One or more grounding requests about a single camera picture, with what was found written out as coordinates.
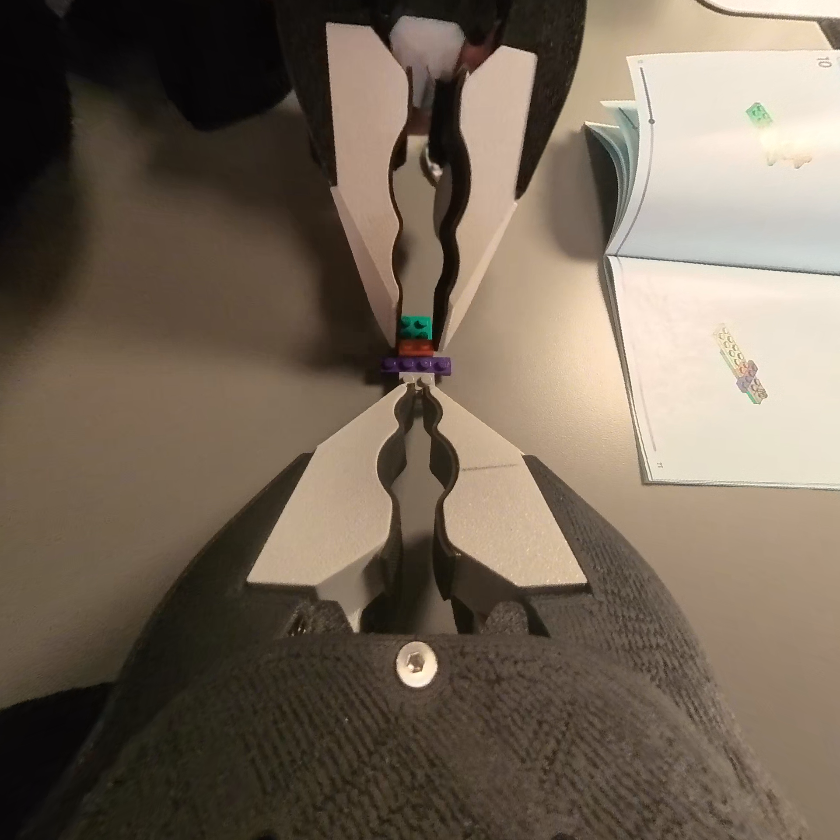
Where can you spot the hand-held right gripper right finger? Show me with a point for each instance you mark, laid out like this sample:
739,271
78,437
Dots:
512,525

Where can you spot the green lego plate assembly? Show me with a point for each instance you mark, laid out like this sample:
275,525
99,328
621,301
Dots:
417,364

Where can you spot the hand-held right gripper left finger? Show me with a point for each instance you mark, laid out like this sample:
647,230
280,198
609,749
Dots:
321,518

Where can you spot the person's left hand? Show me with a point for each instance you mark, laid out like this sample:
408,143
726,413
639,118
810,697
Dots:
476,56

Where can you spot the open instruction booklet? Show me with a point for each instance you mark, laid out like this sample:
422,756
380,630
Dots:
722,295

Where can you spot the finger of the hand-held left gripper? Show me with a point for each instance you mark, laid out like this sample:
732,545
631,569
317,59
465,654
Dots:
361,144
495,164

